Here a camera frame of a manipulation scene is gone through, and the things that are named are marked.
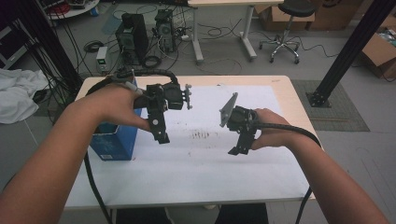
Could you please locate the grey floor mat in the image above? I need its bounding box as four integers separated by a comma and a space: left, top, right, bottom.
290, 78, 371, 133

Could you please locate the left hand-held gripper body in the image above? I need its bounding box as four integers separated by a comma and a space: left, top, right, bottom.
134, 82, 193, 114

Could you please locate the white round table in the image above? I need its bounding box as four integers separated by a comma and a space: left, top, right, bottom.
46, 0, 101, 21

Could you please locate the black swivel stool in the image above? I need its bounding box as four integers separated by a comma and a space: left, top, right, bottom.
258, 0, 318, 65

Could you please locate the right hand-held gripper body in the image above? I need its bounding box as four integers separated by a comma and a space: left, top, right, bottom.
219, 91, 260, 133

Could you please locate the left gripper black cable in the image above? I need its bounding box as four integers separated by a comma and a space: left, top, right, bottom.
82, 68, 181, 224

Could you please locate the person's leg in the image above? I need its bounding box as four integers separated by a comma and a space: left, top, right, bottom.
115, 206, 173, 224
214, 203, 270, 224

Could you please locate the white cloth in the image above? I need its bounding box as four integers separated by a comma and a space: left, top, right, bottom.
0, 67, 50, 126

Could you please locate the white power supply unit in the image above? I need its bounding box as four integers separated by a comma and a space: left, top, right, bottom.
95, 46, 109, 75

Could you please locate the person's left leg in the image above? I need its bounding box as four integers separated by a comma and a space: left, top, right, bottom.
115, 206, 173, 224

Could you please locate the white desk with metal legs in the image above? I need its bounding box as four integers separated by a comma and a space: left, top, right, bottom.
187, 0, 285, 64

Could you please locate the person's left hand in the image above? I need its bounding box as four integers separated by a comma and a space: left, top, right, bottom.
73, 84, 152, 133

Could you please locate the person's right hand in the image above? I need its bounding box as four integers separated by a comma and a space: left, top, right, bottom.
250, 107, 301, 151

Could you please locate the black metal frame column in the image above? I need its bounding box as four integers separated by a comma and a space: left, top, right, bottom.
305, 0, 396, 108
13, 0, 84, 96

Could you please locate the open brown cardboard box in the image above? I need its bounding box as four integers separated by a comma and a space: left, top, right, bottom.
360, 31, 396, 79

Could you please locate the coiled black cable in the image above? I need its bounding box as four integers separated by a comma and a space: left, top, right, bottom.
83, 39, 105, 53

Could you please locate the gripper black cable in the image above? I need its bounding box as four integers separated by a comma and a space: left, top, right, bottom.
253, 120, 323, 224
82, 68, 181, 224

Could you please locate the person's right leg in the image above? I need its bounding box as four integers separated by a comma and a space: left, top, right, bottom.
214, 203, 270, 224

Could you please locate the flat brown cardboard box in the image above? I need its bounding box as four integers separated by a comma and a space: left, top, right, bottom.
254, 4, 316, 33

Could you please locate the small black computer tower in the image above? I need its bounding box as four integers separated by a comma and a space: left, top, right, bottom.
154, 8, 178, 53

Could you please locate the grey cable plug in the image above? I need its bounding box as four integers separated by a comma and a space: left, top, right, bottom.
121, 80, 145, 96

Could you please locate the large black computer tower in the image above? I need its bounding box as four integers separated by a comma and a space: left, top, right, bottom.
114, 12, 150, 67

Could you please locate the blue cardboard box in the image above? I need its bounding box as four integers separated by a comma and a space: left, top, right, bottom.
89, 77, 143, 162

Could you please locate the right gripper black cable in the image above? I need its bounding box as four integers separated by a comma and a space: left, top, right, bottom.
253, 120, 323, 224

